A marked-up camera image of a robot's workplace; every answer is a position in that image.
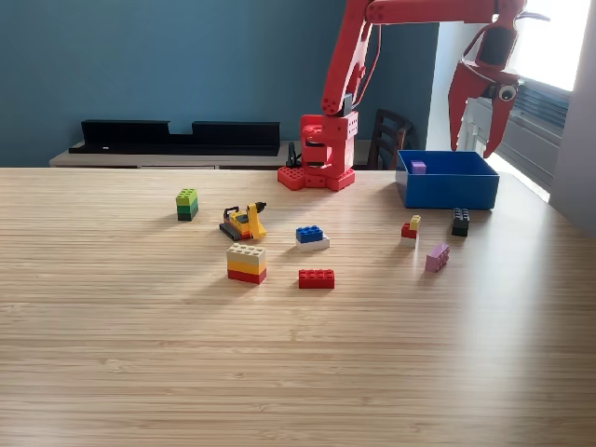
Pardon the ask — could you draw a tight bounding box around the blue plastic bin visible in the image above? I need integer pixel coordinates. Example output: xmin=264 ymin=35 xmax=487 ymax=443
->
xmin=395 ymin=149 xmax=501 ymax=210

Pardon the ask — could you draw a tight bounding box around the black lego brick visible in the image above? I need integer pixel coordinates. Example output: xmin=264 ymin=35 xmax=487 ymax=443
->
xmin=451 ymin=207 xmax=471 ymax=237

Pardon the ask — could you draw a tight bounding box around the black shelf tray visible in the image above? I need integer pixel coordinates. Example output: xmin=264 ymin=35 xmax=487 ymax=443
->
xmin=68 ymin=119 xmax=281 ymax=156

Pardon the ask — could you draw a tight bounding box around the red white yellow brick stack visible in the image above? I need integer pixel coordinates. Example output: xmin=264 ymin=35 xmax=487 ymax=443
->
xmin=400 ymin=214 xmax=423 ymax=249

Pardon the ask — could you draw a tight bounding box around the green brick stack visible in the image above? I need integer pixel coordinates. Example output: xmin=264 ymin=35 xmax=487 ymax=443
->
xmin=175 ymin=187 xmax=200 ymax=222

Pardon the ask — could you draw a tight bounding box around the dark wooden chair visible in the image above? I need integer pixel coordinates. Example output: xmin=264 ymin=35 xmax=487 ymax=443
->
xmin=366 ymin=109 xmax=414 ymax=171

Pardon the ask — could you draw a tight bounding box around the wooden sideboard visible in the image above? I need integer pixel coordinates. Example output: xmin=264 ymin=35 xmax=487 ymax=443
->
xmin=49 ymin=139 xmax=373 ymax=169

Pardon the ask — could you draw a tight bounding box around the grey window heater unit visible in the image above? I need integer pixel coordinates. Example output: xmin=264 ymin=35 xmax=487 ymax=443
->
xmin=473 ymin=64 xmax=572 ymax=187

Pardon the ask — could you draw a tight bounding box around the pink lego brick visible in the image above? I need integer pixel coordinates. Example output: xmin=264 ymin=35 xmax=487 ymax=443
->
xmin=425 ymin=242 xmax=452 ymax=274

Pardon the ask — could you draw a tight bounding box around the cream orange red brick stack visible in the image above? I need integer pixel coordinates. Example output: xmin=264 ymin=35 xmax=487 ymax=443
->
xmin=225 ymin=242 xmax=268 ymax=285

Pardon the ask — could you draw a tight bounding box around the white window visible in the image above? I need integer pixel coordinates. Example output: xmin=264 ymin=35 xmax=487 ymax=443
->
xmin=483 ymin=0 xmax=596 ymax=92

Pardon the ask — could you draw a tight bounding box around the yellow toy digger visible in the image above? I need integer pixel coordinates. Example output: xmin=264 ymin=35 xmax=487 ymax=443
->
xmin=219 ymin=200 xmax=268 ymax=242

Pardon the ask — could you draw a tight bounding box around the red lego brick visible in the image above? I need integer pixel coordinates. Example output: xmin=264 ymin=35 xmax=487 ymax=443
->
xmin=298 ymin=268 xmax=336 ymax=291

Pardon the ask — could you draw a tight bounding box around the blue and white brick stack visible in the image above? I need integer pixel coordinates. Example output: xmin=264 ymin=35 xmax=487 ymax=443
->
xmin=294 ymin=224 xmax=332 ymax=253

